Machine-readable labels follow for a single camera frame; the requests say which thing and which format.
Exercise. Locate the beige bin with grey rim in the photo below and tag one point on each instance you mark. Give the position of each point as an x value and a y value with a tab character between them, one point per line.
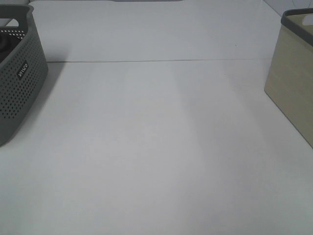
290	78

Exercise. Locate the grey perforated laundry basket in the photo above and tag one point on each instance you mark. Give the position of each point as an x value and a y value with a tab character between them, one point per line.
23	68

